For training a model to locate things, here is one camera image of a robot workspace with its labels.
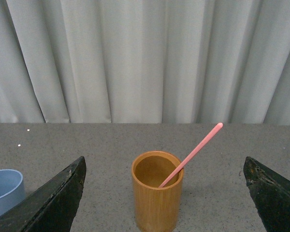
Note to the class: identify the blue plastic cup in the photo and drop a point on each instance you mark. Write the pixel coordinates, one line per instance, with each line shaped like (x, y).
(12, 190)

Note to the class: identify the pink chopstick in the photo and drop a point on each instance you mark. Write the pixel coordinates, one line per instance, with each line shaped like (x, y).
(193, 153)

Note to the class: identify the white pleated curtain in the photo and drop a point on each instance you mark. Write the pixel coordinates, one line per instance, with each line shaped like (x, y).
(145, 61)

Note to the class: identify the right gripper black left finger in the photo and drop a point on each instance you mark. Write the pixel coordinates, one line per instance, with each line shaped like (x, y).
(52, 207)

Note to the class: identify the bamboo chopstick holder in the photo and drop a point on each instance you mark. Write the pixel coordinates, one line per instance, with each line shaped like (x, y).
(156, 209)

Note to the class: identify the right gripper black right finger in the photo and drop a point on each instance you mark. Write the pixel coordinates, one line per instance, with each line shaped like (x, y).
(270, 193)

